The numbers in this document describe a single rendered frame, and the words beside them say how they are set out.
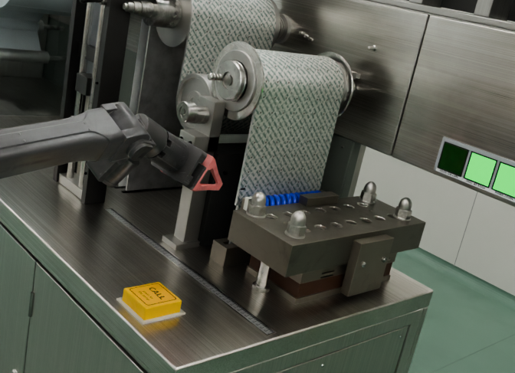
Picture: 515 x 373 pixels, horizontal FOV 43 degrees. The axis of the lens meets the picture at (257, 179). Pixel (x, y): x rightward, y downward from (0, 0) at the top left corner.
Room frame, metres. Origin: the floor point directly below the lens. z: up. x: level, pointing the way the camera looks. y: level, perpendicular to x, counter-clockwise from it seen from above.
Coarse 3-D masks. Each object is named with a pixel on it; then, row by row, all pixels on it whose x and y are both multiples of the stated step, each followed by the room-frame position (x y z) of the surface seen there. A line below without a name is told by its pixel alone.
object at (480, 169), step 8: (472, 152) 1.21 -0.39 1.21; (472, 160) 1.21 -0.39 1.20; (480, 160) 1.20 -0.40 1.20; (488, 160) 1.19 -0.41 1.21; (472, 168) 1.21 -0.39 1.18; (480, 168) 1.20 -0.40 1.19; (488, 168) 1.19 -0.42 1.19; (472, 176) 1.20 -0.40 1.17; (480, 176) 1.19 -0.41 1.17; (488, 176) 1.18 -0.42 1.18; (488, 184) 1.18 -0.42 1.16
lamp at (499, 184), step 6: (504, 168) 1.17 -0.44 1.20; (510, 168) 1.16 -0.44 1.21; (498, 174) 1.17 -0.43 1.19; (504, 174) 1.16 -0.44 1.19; (510, 174) 1.16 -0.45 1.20; (498, 180) 1.17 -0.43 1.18; (504, 180) 1.16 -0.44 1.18; (510, 180) 1.15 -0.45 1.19; (498, 186) 1.17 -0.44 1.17; (504, 186) 1.16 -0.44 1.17; (510, 186) 1.15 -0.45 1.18; (504, 192) 1.16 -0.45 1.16; (510, 192) 1.15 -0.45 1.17
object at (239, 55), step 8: (224, 56) 1.25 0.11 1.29; (232, 56) 1.23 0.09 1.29; (240, 56) 1.22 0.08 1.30; (248, 56) 1.21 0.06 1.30; (248, 64) 1.20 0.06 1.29; (216, 72) 1.26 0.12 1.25; (248, 72) 1.20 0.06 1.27; (248, 80) 1.19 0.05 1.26; (344, 80) 1.36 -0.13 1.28; (216, 88) 1.25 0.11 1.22; (248, 88) 1.19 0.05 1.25; (344, 88) 1.36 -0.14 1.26; (248, 96) 1.19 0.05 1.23; (232, 104) 1.22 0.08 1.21; (240, 104) 1.20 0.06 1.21
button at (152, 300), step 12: (132, 288) 0.95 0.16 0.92; (144, 288) 0.96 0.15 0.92; (156, 288) 0.97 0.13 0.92; (132, 300) 0.93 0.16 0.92; (144, 300) 0.92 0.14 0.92; (156, 300) 0.93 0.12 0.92; (168, 300) 0.94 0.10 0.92; (180, 300) 0.95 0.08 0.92; (144, 312) 0.90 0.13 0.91; (156, 312) 0.92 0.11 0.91; (168, 312) 0.93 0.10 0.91
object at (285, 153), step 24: (264, 120) 1.20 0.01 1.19; (288, 120) 1.25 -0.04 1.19; (312, 120) 1.30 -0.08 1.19; (264, 144) 1.21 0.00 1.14; (288, 144) 1.26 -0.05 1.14; (312, 144) 1.31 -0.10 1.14; (264, 168) 1.22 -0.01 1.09; (288, 168) 1.27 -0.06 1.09; (312, 168) 1.32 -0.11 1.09; (240, 192) 1.19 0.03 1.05; (264, 192) 1.23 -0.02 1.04; (288, 192) 1.28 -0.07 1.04
